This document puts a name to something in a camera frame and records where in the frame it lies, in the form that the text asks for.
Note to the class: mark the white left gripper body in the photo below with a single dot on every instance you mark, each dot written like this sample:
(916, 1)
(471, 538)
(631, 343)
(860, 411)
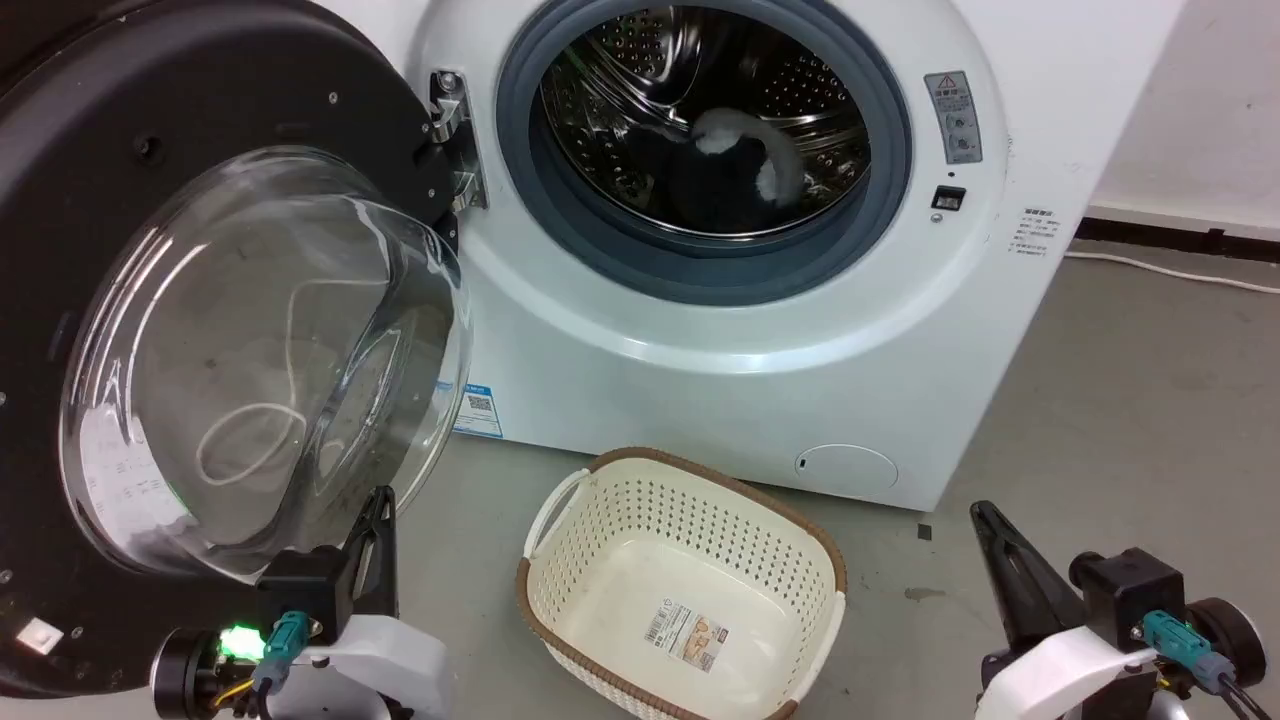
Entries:
(390, 670)

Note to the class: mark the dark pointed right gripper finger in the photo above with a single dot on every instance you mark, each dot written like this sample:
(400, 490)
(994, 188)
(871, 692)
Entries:
(1025, 585)

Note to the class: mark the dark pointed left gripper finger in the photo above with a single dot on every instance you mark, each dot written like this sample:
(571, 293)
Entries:
(368, 535)
(384, 580)

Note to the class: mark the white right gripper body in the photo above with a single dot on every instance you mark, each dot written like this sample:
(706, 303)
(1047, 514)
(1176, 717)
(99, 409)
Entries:
(1070, 675)

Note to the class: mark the black round door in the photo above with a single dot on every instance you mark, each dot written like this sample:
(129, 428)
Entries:
(60, 150)

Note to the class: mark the white front-load washing machine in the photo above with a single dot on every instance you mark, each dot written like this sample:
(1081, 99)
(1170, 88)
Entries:
(700, 400)

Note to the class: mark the metal door hinge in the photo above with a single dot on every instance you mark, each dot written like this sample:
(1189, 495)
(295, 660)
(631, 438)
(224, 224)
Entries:
(450, 110)

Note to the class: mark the blue white QR sticker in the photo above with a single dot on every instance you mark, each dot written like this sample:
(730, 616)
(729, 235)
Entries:
(478, 408)

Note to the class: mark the round white filter cover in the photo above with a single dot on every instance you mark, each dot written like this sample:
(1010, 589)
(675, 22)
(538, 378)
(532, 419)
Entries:
(848, 468)

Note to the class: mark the cream laundry basket, brown rim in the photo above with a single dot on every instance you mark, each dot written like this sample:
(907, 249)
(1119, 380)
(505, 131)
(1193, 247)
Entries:
(610, 600)

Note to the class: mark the printed product label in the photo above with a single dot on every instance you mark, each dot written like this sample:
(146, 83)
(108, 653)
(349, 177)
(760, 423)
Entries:
(687, 636)

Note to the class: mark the white square sticker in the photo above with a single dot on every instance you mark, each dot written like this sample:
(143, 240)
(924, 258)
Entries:
(38, 636)

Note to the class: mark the black baseboard strip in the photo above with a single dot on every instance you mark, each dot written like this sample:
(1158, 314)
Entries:
(1170, 238)

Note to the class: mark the grey warning sticker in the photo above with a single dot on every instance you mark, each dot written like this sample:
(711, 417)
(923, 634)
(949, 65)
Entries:
(955, 115)

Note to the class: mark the dark garment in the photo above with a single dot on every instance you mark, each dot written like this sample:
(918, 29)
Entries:
(705, 185)

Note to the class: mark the stainless steel perforated drum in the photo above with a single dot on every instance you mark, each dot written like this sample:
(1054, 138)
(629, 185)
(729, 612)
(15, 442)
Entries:
(620, 60)

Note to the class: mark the white fluffy garment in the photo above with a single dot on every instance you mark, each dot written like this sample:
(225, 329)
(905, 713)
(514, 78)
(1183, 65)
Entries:
(735, 132)

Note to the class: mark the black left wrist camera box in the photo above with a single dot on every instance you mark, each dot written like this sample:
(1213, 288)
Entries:
(305, 590)

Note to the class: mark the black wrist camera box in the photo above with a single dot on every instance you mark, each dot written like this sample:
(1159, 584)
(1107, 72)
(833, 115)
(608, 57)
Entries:
(1125, 590)
(305, 590)

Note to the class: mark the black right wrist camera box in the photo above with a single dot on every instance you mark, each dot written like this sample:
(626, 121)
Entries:
(1125, 590)

